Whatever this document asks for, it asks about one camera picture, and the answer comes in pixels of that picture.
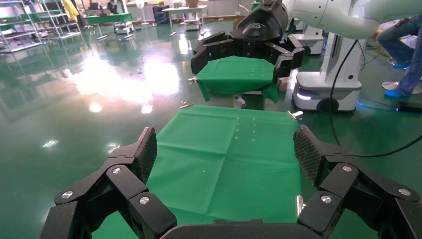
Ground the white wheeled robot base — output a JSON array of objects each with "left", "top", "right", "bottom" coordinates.
[
  {"left": 287, "top": 24, "right": 325, "bottom": 56},
  {"left": 292, "top": 32, "right": 367, "bottom": 114}
]

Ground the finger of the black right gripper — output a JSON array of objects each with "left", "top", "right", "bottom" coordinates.
[
  {"left": 263, "top": 35, "right": 306, "bottom": 85},
  {"left": 190, "top": 31, "right": 236, "bottom": 75}
]

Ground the green tablecloth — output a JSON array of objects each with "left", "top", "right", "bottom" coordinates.
[
  {"left": 196, "top": 55, "right": 280, "bottom": 104},
  {"left": 92, "top": 105, "right": 303, "bottom": 239}
]

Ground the white long table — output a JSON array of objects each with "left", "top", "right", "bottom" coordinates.
[{"left": 161, "top": 4, "right": 209, "bottom": 37}]

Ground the green covered table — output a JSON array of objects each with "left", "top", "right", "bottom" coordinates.
[{"left": 86, "top": 12, "right": 134, "bottom": 41}]

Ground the metal shelf rack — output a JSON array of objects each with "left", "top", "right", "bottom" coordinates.
[
  {"left": 0, "top": 0, "right": 44, "bottom": 53},
  {"left": 33, "top": 0, "right": 83, "bottom": 40}
]

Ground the white round chair base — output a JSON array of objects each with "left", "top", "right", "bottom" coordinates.
[{"left": 382, "top": 81, "right": 422, "bottom": 96}]

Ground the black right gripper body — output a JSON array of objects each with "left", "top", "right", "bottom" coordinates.
[{"left": 229, "top": 2, "right": 290, "bottom": 57}]

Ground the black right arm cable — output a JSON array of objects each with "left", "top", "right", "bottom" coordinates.
[{"left": 329, "top": 39, "right": 422, "bottom": 158}]

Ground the yellow hanging jacket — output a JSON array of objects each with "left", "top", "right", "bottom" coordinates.
[{"left": 61, "top": 0, "right": 81, "bottom": 22}]

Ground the black power adapter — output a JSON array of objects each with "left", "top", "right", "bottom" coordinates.
[{"left": 396, "top": 101, "right": 422, "bottom": 113}]

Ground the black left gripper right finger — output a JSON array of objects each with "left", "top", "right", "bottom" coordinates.
[{"left": 293, "top": 125, "right": 422, "bottom": 239}]

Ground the person in blue jeans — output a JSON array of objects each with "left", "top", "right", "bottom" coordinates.
[{"left": 377, "top": 14, "right": 422, "bottom": 99}]

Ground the white pedestal fan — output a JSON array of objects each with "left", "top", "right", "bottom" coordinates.
[{"left": 136, "top": 0, "right": 150, "bottom": 26}]

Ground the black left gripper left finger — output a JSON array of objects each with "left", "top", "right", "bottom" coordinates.
[{"left": 39, "top": 126, "right": 177, "bottom": 239}]

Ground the small white mobile robot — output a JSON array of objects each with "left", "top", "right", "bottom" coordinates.
[
  {"left": 184, "top": 13, "right": 202, "bottom": 31},
  {"left": 113, "top": 21, "right": 135, "bottom": 35}
]

